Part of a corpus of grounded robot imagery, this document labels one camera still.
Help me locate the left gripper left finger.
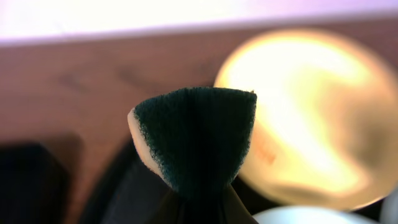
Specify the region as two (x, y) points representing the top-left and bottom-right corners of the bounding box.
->
(149, 190), (186, 224)

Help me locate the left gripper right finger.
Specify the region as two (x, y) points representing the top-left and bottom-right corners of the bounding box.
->
(220, 185), (258, 224)

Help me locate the mint plate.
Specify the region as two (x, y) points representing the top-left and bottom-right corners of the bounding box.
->
(253, 206), (379, 224)
(380, 189), (398, 224)

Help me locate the yellow green sponge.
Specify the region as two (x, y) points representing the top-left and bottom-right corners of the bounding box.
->
(128, 87), (257, 198)

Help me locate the yellow plastic plate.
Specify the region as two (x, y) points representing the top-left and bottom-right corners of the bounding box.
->
(215, 29), (397, 210)

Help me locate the round black tray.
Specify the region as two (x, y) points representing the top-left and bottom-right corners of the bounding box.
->
(79, 139), (383, 224)

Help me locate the black rectangular tray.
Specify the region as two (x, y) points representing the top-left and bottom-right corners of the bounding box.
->
(1, 142), (70, 224)

